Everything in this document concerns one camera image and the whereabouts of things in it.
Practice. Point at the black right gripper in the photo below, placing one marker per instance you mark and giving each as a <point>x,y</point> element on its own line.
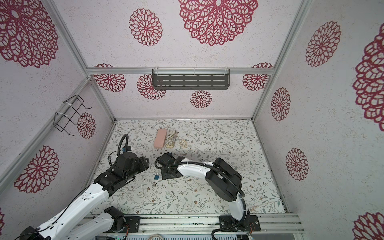
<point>165,173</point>

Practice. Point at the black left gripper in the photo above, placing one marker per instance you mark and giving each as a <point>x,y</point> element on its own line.
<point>141,163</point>

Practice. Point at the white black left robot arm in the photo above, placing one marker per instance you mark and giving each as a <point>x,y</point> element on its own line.
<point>63,225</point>

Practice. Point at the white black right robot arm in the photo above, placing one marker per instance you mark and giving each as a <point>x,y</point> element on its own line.
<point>225,181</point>

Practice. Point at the pink rectangular case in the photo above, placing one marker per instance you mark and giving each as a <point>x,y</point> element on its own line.
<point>160,139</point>

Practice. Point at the patterned cream pouch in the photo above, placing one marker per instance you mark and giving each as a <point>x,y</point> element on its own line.
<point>171,139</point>

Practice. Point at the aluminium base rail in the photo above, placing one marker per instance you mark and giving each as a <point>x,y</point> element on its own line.
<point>200,226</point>

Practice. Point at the black wire wall rack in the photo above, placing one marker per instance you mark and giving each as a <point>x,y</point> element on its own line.
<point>64,118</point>

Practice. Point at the dark grey wall shelf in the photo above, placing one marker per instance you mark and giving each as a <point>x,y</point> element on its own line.
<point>191,79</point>

